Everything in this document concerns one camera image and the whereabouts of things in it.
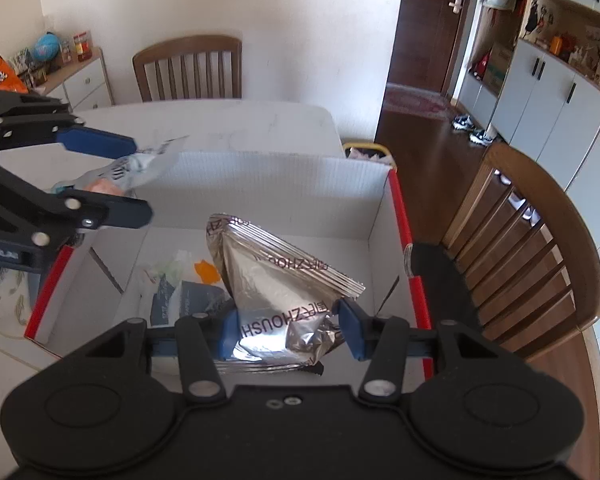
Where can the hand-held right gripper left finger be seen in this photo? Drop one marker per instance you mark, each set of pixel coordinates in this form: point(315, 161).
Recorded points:
point(227, 332)

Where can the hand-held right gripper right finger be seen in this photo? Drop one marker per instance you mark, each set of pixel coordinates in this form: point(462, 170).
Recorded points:
point(352, 330)

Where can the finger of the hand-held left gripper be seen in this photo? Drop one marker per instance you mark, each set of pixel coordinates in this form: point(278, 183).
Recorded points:
point(95, 142)
point(125, 214)

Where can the white chicken breast packet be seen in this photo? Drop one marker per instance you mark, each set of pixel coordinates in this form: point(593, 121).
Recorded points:
point(130, 170)

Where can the blue small packet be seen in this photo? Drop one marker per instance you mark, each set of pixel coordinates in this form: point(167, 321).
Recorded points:
point(195, 300)

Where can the white green packet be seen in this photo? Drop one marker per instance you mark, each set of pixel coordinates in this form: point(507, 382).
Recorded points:
point(165, 265)

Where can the small orange white packet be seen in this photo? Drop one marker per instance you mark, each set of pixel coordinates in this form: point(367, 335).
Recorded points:
point(206, 270)

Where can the silver foil bag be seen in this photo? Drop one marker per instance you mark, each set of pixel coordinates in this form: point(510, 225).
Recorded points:
point(280, 280)

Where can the red cardboard box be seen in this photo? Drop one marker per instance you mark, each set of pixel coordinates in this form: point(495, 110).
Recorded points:
point(280, 190)

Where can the white sideboard cabinet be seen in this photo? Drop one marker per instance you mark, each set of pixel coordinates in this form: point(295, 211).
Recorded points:
point(87, 85)

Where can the red lidded sauce jar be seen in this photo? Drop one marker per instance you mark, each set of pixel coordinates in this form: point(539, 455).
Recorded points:
point(83, 45)

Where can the small blue globe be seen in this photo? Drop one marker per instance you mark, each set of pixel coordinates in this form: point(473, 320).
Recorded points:
point(46, 46)

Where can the orange snack bag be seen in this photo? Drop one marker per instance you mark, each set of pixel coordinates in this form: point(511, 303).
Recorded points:
point(0, 75)

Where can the wooden chair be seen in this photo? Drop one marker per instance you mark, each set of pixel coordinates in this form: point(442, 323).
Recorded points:
point(187, 47)
point(555, 200)

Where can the yellow rimmed waste bin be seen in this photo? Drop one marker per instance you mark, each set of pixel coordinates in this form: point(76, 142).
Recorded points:
point(367, 152)

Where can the dark sneaker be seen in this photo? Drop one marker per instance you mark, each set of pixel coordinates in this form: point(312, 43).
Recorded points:
point(482, 136)
point(462, 123)

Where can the red patterned rug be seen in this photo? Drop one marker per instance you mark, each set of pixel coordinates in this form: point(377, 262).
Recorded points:
point(415, 102)

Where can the red bag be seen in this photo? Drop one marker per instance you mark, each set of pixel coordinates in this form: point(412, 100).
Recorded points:
point(481, 66)

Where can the brown cardboard carton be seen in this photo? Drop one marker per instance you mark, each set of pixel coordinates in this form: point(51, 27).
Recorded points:
point(499, 67)

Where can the dark wooden door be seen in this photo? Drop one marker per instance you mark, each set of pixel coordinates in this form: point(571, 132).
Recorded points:
point(420, 35)

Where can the white wall cabinet unit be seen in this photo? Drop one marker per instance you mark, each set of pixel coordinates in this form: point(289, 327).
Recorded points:
point(555, 100)

